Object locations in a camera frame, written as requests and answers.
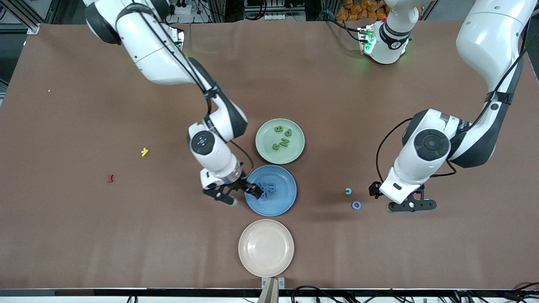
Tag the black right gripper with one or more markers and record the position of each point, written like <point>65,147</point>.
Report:
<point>241,183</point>

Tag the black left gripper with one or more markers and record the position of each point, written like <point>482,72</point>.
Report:
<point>373,189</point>

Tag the blue letter E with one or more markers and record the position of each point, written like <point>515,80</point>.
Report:
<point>273,188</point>

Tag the green letter N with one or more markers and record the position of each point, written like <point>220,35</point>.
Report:
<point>284,143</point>

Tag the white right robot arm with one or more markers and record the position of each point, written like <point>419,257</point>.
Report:
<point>156,59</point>

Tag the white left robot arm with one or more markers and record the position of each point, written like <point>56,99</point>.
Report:
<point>421,168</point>

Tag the periwinkle letter O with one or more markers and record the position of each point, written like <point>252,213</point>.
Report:
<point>353,205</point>

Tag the blue plate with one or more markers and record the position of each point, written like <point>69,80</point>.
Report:
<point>282,204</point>

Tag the beige plate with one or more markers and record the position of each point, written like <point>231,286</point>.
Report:
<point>266,248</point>

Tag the light green plate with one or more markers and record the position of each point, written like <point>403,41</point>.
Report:
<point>267,134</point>

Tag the yellow letter K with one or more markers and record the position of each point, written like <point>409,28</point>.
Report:
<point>144,152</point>

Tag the grey power strip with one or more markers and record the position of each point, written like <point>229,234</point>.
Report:
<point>276,17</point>

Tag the bag of oranges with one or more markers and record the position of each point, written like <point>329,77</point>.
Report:
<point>358,8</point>

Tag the brown table cloth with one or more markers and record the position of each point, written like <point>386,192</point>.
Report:
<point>84,105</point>

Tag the white power strip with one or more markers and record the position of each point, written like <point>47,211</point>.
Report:
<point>183,8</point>

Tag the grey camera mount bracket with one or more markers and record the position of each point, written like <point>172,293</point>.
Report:
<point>273,284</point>

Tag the black table edge rail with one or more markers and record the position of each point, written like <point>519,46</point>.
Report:
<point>126,292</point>

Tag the aluminium frame post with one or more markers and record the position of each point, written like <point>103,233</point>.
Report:
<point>33,28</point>

